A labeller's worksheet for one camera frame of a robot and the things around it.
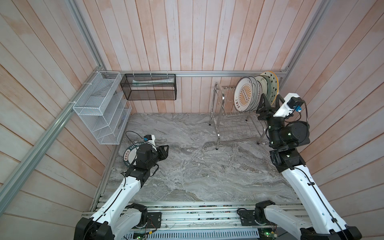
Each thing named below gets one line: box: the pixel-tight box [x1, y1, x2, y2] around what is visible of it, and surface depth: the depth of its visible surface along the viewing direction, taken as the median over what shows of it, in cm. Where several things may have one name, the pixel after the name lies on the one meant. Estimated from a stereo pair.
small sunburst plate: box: [233, 76, 254, 112], surface depth 86 cm
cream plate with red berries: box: [254, 75, 268, 97], surface depth 78 cm
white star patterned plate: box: [260, 71, 280, 106], surface depth 78 cm
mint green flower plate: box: [260, 75, 272, 106], surface depth 74 cm
